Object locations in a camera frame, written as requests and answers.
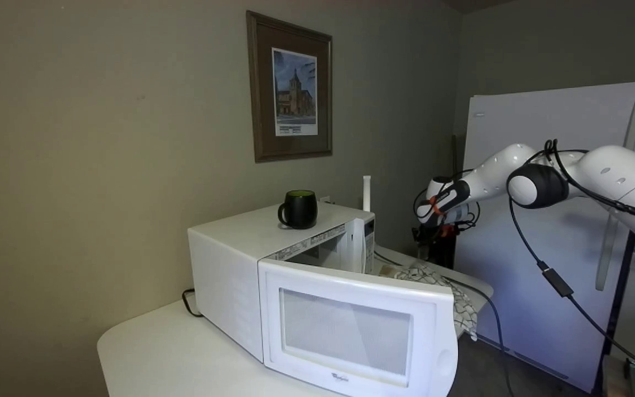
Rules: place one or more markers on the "microwave door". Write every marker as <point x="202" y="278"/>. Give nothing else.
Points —
<point x="350" y="331"/>

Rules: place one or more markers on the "white patterned cloth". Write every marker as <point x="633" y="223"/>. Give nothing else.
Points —
<point x="461" y="300"/>

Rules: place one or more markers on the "black stand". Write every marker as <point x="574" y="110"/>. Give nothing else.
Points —
<point x="618" y="309"/>

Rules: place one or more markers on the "white tube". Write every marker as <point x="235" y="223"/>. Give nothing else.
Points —
<point x="366" y="193"/>

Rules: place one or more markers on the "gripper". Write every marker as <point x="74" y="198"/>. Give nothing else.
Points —
<point x="431" y="232"/>

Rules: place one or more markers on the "white refrigerator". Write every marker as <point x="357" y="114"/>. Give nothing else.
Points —
<point x="549" y="286"/>

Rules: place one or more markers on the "white microwave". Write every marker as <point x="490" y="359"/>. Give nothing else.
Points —
<point x="229" y="259"/>

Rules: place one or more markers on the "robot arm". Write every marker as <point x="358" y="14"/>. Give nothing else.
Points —
<point x="615" y="173"/>

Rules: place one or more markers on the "framed picture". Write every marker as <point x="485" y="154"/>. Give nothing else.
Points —
<point x="290" y="88"/>

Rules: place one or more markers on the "black mug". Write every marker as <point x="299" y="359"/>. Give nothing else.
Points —
<point x="300" y="210"/>

